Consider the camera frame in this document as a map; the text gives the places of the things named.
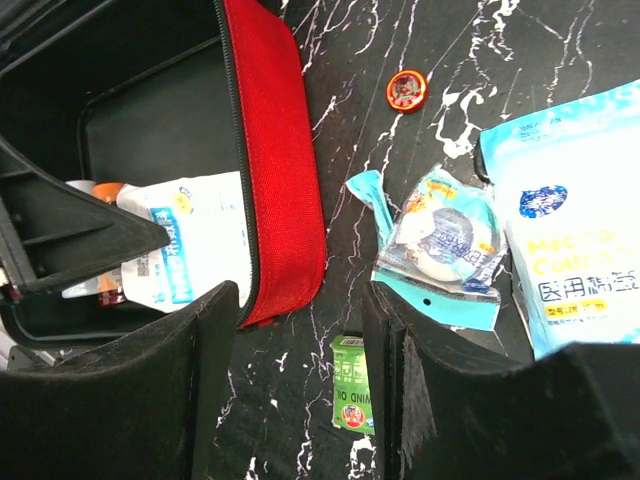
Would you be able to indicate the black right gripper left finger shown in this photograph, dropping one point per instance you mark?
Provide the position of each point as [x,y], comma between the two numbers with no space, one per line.
[144,406]

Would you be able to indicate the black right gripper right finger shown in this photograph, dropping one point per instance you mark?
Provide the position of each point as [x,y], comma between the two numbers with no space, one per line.
[447,408]

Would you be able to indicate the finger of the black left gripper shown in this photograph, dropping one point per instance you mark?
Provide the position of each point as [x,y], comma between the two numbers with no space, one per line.
[54,236]

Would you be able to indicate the white blue gauze packet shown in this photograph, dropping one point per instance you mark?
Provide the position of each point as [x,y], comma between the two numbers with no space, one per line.
[205,220]

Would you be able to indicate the red black medicine case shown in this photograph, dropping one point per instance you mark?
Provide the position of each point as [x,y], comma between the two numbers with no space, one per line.
[146,92]

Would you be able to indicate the green wind oil box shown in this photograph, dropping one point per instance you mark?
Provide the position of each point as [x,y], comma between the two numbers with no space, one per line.
[352,406]

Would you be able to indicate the teal round tape packet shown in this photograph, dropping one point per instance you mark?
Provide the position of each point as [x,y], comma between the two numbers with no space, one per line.
[440,254]

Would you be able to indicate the blue cotton swab bag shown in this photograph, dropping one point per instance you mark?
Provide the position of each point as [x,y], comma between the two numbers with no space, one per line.
[565,182]

